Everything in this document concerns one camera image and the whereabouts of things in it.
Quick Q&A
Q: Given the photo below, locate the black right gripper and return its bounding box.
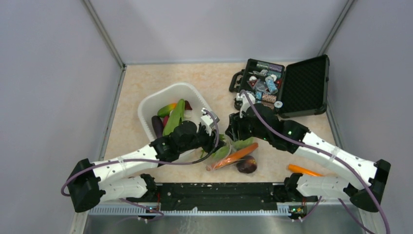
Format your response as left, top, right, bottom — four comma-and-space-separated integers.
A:
225, 109, 270, 141

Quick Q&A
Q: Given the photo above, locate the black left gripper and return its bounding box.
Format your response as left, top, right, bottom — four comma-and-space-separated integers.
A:
179, 124, 225, 154

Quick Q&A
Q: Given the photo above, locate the orange carrot toy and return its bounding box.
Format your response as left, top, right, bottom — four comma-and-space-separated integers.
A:
206, 142, 259, 171

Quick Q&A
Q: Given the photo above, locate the clear zip top bag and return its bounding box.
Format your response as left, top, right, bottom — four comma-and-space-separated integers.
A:
206, 135, 258, 172

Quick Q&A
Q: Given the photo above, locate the leafy green sprig toy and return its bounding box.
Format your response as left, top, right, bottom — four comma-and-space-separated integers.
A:
211, 137, 254, 161

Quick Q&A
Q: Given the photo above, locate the dark purple round fruit toy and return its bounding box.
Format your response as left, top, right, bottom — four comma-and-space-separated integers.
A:
236, 156, 258, 174

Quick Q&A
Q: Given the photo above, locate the white plastic basket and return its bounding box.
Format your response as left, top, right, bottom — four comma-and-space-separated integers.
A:
135, 82, 219, 167

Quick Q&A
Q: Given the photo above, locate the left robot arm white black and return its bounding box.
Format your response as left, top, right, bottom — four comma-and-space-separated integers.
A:
61, 121, 219, 213

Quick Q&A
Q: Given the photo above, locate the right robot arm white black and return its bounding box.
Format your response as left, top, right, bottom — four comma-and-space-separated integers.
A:
225, 104, 391, 213

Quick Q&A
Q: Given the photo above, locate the orange object behind right arm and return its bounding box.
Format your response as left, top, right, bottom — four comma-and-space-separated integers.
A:
287, 164, 323, 176

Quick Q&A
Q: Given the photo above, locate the green leafy vegetable toy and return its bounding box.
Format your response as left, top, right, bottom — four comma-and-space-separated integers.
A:
163, 99, 185, 136

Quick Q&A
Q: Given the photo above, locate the dark purple eggplant toy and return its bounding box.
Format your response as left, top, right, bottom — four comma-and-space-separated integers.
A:
151, 116, 164, 138

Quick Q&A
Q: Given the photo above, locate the green orange mango toy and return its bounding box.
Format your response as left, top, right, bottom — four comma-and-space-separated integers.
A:
157, 103, 177, 118

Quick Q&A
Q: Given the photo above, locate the black poker chip case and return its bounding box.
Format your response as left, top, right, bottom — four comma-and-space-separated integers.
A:
229, 55, 330, 118

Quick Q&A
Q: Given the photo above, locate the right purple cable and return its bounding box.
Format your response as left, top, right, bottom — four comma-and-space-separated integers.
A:
240, 90, 392, 234

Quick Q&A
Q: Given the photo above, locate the purple cable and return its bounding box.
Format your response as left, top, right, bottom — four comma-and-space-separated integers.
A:
240, 90, 392, 234
60, 110, 221, 222

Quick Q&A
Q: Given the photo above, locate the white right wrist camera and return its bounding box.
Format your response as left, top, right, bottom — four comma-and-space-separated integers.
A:
235, 91, 256, 118

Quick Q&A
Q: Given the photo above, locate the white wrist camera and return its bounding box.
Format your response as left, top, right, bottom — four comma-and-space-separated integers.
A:
235, 91, 256, 118
201, 108, 220, 136

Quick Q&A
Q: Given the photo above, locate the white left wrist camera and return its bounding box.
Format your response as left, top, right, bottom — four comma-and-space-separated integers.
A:
201, 108, 220, 136

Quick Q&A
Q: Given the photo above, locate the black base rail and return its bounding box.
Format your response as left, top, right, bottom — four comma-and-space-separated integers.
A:
126, 174, 319, 212

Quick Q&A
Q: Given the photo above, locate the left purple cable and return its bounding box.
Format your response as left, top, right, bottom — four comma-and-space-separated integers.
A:
60, 110, 221, 222

